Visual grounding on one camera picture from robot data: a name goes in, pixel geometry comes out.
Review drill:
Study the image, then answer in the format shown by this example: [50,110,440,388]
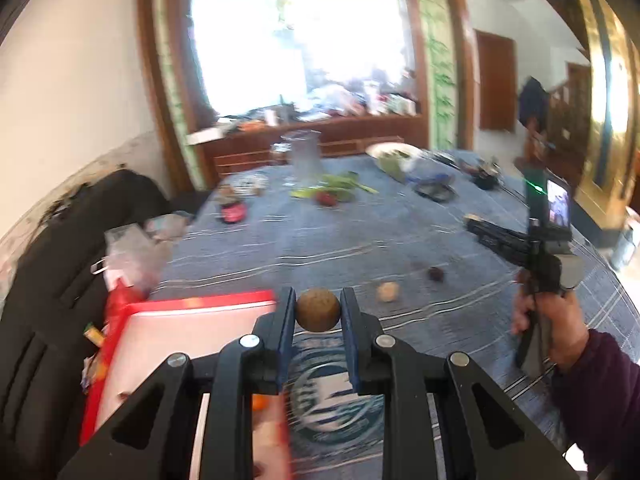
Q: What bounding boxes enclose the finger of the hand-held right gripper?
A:
[464,214,533,266]

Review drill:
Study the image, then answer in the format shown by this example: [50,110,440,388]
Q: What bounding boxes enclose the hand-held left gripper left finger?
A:
[57,286,297,480]

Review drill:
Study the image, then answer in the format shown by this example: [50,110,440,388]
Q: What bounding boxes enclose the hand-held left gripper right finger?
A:
[340,286,581,480]

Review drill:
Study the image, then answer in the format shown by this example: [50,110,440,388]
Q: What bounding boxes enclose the brown kiwi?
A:
[296,287,342,333]

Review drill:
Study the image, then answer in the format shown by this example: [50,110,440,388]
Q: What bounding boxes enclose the red cardboard box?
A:
[80,290,293,480]

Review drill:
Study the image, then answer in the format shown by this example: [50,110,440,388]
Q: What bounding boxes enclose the person's right forearm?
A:
[550,327,640,480]

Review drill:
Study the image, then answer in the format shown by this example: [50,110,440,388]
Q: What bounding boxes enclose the person's right hand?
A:
[511,270,591,373]

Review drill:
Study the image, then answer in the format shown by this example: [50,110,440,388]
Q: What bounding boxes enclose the black mug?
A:
[470,162,501,190]

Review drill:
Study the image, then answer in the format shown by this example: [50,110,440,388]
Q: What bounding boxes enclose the white floor appliance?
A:
[612,210,640,271]

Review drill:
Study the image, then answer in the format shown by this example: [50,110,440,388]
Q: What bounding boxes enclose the blue plaid tablecloth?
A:
[150,149,640,480]

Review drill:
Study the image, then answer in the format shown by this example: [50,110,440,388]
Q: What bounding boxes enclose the white bowl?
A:
[365,141,426,171]

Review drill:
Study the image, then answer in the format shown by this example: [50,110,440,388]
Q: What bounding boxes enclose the pink lidded jar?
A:
[220,202,248,224]

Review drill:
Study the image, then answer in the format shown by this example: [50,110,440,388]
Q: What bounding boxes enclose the dark blue jacket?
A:
[517,76,551,131]

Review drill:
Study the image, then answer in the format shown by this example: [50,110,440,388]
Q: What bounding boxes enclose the wooden stair railing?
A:
[515,62,593,196]

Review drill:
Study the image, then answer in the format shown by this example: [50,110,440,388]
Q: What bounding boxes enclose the green leafy vegetables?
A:
[291,172,379,201]

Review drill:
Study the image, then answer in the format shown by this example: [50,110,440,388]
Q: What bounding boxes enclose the wooden door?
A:
[474,30,517,133]

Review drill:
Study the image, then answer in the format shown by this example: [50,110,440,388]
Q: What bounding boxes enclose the glass ashtray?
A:
[230,172,268,196]

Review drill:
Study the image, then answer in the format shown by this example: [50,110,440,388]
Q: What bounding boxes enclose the clear plastic bag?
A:
[92,212,193,293]

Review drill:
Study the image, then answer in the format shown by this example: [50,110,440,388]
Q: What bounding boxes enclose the clear glass pitcher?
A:
[280,129,323,188]

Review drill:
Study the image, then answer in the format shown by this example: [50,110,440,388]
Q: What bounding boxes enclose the golden framed panel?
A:
[570,0,640,241]

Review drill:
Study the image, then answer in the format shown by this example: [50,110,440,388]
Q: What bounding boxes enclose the wooden sideboard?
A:
[187,112,426,181]

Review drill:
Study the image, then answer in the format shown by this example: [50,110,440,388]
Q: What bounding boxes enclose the flat white box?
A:
[186,127,226,146]

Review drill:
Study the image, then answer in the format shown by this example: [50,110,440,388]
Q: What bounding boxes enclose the black sofa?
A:
[0,169,171,480]

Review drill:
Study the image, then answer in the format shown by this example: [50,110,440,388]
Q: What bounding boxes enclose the bright window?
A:
[187,0,416,116]

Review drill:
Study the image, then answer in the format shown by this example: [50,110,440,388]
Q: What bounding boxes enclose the bamboo wall decoration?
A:
[420,0,458,148]

